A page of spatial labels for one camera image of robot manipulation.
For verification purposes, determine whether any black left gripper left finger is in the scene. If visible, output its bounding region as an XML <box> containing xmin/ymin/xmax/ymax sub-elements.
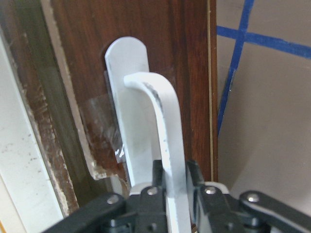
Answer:
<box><xmin>48</xmin><ymin>160</ymin><xmax>168</xmax><ymax>233</ymax></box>

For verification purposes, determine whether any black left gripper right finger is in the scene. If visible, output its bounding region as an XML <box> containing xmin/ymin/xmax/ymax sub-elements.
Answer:
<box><xmin>186</xmin><ymin>160</ymin><xmax>311</xmax><ymax>233</ymax></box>

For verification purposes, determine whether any white drawer handle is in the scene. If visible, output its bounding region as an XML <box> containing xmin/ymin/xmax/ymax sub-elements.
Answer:
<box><xmin>105</xmin><ymin>36</ymin><xmax>191</xmax><ymax>233</ymax></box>

